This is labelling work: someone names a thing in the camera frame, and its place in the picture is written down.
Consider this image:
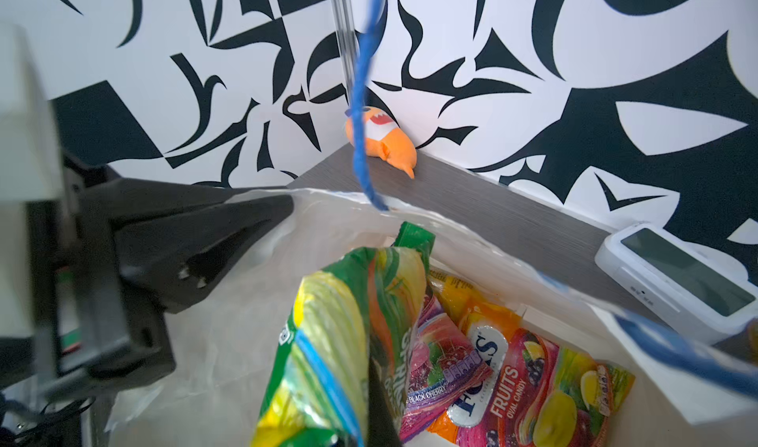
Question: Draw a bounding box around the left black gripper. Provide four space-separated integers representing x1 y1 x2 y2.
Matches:
26 154 294 400

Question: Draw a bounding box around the orange plush toy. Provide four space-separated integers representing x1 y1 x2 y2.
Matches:
362 107 418 180

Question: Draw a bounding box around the purple black cherry candy bag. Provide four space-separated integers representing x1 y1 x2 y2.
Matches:
399 293 492 442

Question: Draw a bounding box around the white digital clock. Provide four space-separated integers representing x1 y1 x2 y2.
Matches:
595 223 757 346

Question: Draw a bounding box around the green Fox's candy bag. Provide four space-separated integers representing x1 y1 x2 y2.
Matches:
251 222 435 446

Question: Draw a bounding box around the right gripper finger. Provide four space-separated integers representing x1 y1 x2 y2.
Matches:
366 361 403 447

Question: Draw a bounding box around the blue checkered paper bag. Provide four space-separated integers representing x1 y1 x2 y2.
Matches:
105 0 758 447

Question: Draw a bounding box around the orange Fox's fruits candy bag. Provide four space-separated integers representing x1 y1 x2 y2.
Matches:
428 269 636 447

